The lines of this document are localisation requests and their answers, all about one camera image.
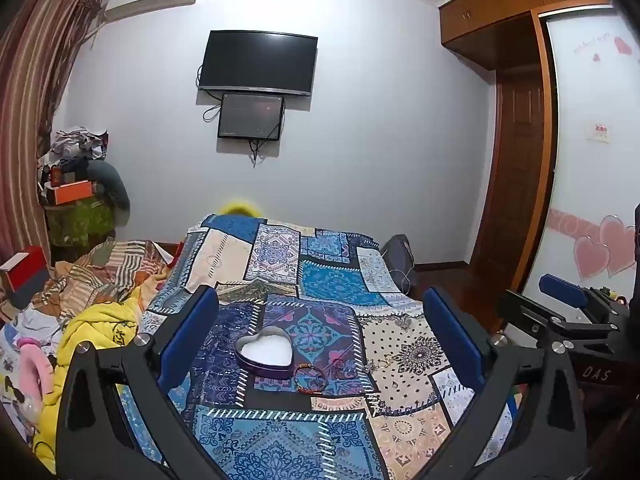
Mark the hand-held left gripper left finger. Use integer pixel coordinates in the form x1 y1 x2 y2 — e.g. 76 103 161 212
54 285 222 480

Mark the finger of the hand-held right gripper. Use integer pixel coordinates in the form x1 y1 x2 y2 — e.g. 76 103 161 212
499 274 632 342

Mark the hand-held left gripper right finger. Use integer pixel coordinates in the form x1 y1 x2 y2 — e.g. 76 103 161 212
422 286 597 480

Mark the heart-shaped metal tin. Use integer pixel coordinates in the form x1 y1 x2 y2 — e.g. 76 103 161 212
236 326 294 380

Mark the red beaded bracelet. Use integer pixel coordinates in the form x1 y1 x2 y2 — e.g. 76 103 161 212
292 363 331 395

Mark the grey backpack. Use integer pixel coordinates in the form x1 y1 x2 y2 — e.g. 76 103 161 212
381 234 419 294

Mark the yellow blanket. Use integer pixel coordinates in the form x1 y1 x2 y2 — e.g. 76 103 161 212
32 294 147 476

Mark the white heart-print sliding door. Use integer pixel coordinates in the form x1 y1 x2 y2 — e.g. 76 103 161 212
522 7 640 303

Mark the striped orange blanket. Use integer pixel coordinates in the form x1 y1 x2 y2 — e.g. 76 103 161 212
30 238 177 322

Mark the brown wooden door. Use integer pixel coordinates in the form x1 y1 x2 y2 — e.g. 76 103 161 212
469 67 547 288

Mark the yellow pillow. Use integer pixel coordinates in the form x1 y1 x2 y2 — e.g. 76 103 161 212
219 200 259 219

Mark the blue patchwork blanket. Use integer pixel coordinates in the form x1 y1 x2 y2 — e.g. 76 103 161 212
117 214 517 480

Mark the green patterned cloth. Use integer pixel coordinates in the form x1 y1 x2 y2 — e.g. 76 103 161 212
45 195 117 249

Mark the pink plush toy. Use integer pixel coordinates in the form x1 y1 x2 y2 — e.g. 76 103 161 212
15 337 57 411

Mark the cartoon print sheet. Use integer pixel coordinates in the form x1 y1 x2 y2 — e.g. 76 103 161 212
0 307 67 443

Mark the red box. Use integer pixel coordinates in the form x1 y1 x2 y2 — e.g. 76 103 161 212
0 246 49 295

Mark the orange box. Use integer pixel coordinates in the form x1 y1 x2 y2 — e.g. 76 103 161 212
44 180 94 206

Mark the pile of clothes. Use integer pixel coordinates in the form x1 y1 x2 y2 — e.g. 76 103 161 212
37 127 110 173

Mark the small black monitor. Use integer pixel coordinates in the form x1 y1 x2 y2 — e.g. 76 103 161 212
217 93 286 141

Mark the wooden overhead cabinet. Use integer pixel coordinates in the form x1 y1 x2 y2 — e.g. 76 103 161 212
437 0 622 72

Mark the striped brown curtain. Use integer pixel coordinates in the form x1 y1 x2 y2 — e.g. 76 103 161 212
0 0 109 263

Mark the thin wire bracelet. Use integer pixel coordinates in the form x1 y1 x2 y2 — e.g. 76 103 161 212
330 354 360 380

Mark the wall-mounted black television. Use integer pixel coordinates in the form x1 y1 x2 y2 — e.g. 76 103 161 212
197 30 319 97

